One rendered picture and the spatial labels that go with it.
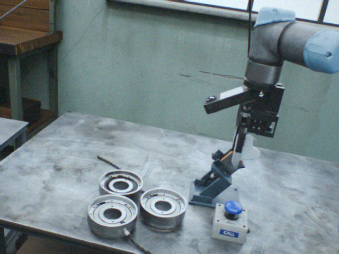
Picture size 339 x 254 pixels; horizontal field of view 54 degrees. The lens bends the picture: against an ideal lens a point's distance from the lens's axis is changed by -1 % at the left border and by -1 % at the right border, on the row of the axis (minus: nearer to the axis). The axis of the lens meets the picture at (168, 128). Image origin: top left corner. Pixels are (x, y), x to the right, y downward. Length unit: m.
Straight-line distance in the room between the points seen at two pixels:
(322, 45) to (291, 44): 0.06
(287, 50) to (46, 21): 1.97
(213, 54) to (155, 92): 0.48
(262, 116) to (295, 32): 0.19
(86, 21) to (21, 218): 1.83
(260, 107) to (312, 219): 0.33
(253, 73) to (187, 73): 1.61
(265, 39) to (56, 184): 0.59
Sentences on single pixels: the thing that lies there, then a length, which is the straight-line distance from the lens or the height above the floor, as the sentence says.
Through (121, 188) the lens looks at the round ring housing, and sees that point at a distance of 0.87.
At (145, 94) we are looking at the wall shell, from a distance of 2.42.
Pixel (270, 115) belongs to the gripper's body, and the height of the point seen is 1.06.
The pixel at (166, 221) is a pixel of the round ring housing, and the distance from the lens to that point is 0.75.
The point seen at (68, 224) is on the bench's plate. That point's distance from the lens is 0.77.
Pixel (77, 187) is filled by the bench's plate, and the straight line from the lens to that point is 0.88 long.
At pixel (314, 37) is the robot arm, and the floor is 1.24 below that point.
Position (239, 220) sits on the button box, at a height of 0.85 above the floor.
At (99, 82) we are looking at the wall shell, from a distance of 2.51.
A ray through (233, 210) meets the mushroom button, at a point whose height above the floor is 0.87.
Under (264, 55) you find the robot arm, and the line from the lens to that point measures 0.72.
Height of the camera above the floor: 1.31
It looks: 24 degrees down
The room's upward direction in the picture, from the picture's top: 8 degrees clockwise
